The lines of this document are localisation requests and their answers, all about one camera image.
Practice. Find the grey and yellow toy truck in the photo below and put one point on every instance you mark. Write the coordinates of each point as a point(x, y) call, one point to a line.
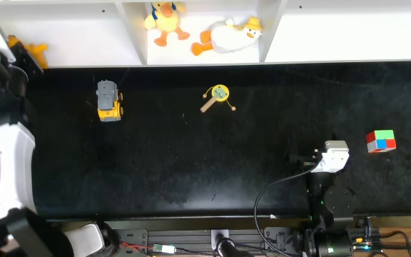
point(106, 96)

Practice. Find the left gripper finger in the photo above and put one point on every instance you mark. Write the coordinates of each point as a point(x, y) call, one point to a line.
point(29, 60)

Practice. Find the yellow rattle drum toy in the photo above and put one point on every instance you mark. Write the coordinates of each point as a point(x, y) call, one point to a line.
point(220, 93)

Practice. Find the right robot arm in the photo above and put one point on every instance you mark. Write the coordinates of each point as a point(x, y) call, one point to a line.
point(337, 203)

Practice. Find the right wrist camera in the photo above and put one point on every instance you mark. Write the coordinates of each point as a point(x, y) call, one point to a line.
point(332, 157)

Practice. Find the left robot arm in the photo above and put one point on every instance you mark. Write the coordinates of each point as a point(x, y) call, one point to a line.
point(9, 160)

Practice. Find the white shelf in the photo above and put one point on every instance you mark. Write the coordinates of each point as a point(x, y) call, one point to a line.
point(84, 39)

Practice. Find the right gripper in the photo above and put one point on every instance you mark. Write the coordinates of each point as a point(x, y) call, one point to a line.
point(307, 160)

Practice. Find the mounting rail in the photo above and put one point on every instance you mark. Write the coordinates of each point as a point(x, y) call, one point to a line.
point(191, 239)

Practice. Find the white plush duck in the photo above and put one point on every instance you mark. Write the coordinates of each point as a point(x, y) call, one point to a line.
point(230, 37)

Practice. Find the many-coloured puzzle cube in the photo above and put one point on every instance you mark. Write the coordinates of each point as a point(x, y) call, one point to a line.
point(382, 141)

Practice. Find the orange toy dinosaur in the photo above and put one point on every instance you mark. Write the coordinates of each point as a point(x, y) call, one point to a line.
point(38, 51)

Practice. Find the yellow plush duck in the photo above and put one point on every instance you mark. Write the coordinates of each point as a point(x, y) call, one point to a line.
point(168, 21)

